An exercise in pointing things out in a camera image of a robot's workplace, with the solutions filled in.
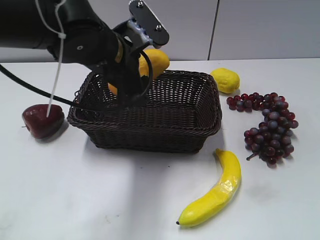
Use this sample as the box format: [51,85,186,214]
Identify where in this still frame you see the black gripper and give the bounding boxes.
[99,21,153,110]

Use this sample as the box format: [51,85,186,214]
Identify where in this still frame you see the yellow orange mango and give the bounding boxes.
[115,49,170,94]

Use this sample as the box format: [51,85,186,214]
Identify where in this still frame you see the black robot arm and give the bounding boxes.
[0,0,169,108]

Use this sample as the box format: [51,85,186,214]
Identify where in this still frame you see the yellow lemon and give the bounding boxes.
[210,68,240,94]

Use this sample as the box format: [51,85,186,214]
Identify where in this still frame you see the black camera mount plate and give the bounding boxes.
[128,0,170,48]

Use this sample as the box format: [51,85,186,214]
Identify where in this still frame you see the white zip tie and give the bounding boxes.
[34,0,67,118]

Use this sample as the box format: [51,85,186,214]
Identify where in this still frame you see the purple grape bunch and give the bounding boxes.
[226,92,299,166]

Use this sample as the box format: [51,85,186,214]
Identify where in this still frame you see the yellow banana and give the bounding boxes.
[176,148,242,227]

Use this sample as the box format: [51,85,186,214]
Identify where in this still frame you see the black cable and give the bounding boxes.
[0,63,106,116]

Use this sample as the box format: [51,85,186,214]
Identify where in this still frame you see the dark brown wicker basket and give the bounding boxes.
[67,70,222,153]

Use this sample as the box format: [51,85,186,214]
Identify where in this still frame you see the dark red apple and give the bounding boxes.
[22,104,65,140]

